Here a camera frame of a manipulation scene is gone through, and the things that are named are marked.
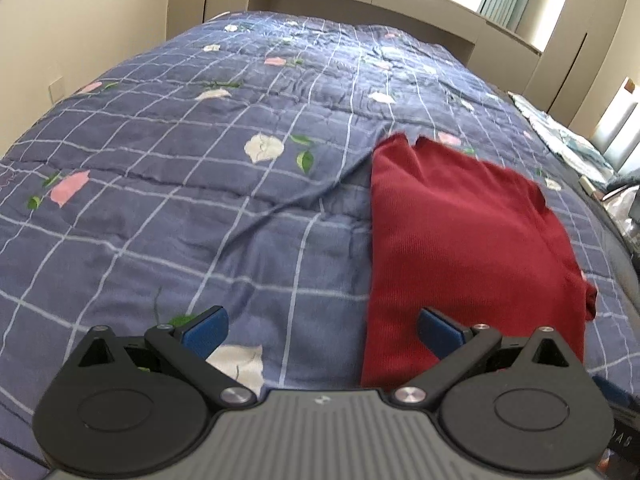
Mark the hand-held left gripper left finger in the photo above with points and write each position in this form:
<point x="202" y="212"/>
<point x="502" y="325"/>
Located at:
<point x="207" y="332"/>

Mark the dark grey bed cover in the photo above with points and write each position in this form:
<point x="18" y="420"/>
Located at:
<point x="612" y="280"/>

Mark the light blue folded cloth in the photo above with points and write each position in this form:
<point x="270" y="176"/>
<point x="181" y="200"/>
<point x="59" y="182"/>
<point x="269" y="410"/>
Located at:
<point x="560" y="132"/>

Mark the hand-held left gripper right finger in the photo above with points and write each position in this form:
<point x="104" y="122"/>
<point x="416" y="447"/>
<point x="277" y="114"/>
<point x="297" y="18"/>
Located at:
<point x="440" y="332"/>

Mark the white padded headboard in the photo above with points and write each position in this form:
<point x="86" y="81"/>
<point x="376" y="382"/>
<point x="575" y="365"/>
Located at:
<point x="617" y="125"/>

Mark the beige wooden headboard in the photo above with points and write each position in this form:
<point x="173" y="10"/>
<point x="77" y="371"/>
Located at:
<point x="400" y="5"/>

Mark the dark red knit top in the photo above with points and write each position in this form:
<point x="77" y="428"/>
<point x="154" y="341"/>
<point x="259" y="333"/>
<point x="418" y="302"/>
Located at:
<point x="450" y="240"/>

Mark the blue plaid floral quilt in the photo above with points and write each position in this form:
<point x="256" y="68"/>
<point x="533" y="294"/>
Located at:
<point x="200" y="185"/>

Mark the beige wall socket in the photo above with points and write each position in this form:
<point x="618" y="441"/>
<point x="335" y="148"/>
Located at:
<point x="56" y="91"/>

